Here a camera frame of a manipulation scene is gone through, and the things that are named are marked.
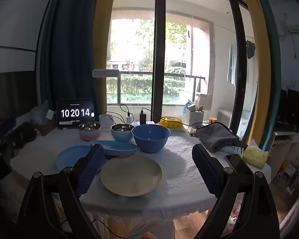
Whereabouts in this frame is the white desk lamp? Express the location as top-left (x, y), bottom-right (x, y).
top-left (92, 69), bottom-right (120, 131)

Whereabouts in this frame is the beige round plate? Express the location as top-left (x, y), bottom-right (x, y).
top-left (100, 154), bottom-right (163, 197)

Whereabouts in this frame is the long black charging cable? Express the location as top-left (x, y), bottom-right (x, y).
top-left (140, 108), bottom-right (241, 140)

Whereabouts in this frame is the light blue steel bowl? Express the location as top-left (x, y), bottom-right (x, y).
top-left (111, 123), bottom-right (135, 142)

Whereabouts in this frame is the black monitor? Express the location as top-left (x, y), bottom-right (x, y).
top-left (276, 88), bottom-right (299, 133)

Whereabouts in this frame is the dark blue curtain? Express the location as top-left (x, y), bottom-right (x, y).
top-left (39, 0), bottom-right (100, 110)

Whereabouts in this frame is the large blue plastic bowl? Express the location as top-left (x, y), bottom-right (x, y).
top-left (131, 124), bottom-right (171, 153)

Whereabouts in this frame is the yellow wipes packet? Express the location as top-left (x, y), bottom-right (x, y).
top-left (157, 116), bottom-right (185, 129)

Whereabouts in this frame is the white perforated basket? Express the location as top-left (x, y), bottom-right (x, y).
top-left (185, 110), bottom-right (205, 126)

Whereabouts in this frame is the hanging light blue towel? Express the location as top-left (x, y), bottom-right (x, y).
top-left (226, 43), bottom-right (240, 87)

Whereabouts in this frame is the pink steel bowl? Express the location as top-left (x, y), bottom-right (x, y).
top-left (78, 122), bottom-right (101, 141)

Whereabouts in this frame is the yellow curtain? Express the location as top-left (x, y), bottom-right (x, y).
top-left (236, 0), bottom-right (277, 150)
top-left (93, 0), bottom-right (118, 120)

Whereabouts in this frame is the clear plastic bag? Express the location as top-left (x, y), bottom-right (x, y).
top-left (31, 102), bottom-right (51, 125)

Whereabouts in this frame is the yellow tissue packet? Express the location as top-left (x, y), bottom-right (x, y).
top-left (243, 146), bottom-right (269, 169)

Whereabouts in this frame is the short black charging cable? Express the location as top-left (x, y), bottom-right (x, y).
top-left (120, 104), bottom-right (131, 117)

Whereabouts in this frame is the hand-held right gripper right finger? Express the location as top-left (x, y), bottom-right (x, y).
top-left (192, 144), bottom-right (281, 239)

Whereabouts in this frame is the brown cardboard box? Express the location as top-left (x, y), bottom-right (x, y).
top-left (32, 118), bottom-right (58, 136)

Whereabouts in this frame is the grey towel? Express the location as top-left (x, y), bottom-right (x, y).
top-left (196, 123), bottom-right (242, 153)

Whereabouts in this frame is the balcony railing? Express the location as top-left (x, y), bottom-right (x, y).
top-left (107, 72), bottom-right (208, 105)

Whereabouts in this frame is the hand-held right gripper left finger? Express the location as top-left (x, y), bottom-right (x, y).
top-left (17, 144), bottom-right (106, 239)

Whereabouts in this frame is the tablet showing clock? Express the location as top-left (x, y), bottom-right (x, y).
top-left (57, 99), bottom-right (95, 130)

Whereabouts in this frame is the black door frame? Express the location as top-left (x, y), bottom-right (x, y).
top-left (229, 0), bottom-right (251, 136)

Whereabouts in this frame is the white textured tablecloth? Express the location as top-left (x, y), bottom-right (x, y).
top-left (10, 115), bottom-right (272, 221)

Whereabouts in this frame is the blue oval plate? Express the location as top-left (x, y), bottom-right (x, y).
top-left (90, 140), bottom-right (139, 156)

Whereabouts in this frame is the teal curtain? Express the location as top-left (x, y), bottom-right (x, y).
top-left (251, 0), bottom-right (282, 150)

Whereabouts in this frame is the black window post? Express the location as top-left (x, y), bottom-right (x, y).
top-left (151, 0), bottom-right (166, 123)

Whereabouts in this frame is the blue round plate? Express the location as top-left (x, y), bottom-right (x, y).
top-left (55, 145), bottom-right (106, 172)

